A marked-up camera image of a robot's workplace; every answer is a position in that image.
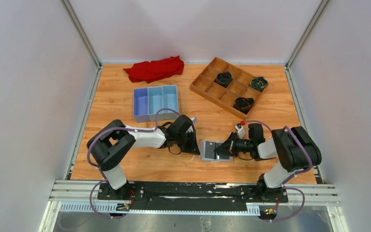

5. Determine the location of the dark grey card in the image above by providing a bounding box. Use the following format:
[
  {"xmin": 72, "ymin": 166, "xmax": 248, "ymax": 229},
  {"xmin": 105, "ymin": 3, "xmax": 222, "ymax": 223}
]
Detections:
[{"xmin": 216, "ymin": 154, "xmax": 232, "ymax": 161}]

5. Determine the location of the grey VIP card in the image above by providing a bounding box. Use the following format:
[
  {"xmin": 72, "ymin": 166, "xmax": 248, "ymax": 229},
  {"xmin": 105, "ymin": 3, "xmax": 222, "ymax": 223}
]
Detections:
[{"xmin": 201, "ymin": 141, "xmax": 217, "ymax": 161}]

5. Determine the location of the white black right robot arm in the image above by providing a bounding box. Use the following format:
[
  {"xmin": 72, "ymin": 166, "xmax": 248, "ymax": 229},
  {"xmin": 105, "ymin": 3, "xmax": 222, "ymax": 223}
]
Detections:
[{"xmin": 214, "ymin": 120, "xmax": 322, "ymax": 198}]

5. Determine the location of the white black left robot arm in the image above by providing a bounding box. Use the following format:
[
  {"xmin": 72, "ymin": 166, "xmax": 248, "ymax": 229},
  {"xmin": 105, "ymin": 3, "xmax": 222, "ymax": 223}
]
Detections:
[{"xmin": 86, "ymin": 115, "xmax": 200, "ymax": 190}]

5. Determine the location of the black red rolled sock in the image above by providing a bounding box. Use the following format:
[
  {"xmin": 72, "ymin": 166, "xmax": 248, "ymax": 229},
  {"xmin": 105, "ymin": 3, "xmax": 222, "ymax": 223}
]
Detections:
[{"xmin": 233, "ymin": 97, "xmax": 255, "ymax": 115}]

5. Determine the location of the blue three-compartment tray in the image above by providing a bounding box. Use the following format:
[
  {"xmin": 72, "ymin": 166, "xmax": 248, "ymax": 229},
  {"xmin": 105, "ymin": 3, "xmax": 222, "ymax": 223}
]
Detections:
[{"xmin": 133, "ymin": 85, "xmax": 180, "ymax": 123}]

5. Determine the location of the black yellow rolled sock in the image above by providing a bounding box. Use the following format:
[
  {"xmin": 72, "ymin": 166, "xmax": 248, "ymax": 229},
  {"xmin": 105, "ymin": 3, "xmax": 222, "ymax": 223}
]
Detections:
[{"xmin": 249, "ymin": 76, "xmax": 268, "ymax": 92}]

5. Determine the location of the brown wooden divided tray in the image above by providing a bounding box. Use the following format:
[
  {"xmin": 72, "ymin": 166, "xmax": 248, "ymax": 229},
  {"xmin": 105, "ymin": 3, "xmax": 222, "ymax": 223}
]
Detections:
[{"xmin": 190, "ymin": 57, "xmax": 269, "ymax": 120}]

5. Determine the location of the black rolled sock in tray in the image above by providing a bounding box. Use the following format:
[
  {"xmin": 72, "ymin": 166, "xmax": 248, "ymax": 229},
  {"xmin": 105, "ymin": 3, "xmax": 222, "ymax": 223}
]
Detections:
[{"xmin": 215, "ymin": 72, "xmax": 233, "ymax": 88}]

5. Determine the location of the red cloth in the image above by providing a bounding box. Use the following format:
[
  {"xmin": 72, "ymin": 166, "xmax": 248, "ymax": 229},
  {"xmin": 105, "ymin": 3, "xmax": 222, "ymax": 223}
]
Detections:
[{"xmin": 123, "ymin": 56, "xmax": 185, "ymax": 84}]

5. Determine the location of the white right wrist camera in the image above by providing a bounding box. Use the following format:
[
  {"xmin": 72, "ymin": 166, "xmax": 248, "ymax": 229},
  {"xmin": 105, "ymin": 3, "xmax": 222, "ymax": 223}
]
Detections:
[{"xmin": 234, "ymin": 121, "xmax": 246, "ymax": 139}]

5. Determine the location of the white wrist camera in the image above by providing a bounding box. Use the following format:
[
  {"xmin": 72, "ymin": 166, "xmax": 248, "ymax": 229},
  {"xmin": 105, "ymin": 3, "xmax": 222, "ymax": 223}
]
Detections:
[
  {"xmin": 234, "ymin": 121, "xmax": 246, "ymax": 139},
  {"xmin": 187, "ymin": 117, "xmax": 197, "ymax": 133}
]

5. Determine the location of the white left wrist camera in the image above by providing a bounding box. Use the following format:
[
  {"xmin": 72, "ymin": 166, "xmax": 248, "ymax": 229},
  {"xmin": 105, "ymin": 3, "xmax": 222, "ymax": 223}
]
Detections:
[{"xmin": 187, "ymin": 117, "xmax": 197, "ymax": 133}]

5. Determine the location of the aluminium frame rail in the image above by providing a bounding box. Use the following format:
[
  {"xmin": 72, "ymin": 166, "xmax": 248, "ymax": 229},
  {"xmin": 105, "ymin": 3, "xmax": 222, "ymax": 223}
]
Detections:
[{"xmin": 40, "ymin": 180, "xmax": 348, "ymax": 232}]

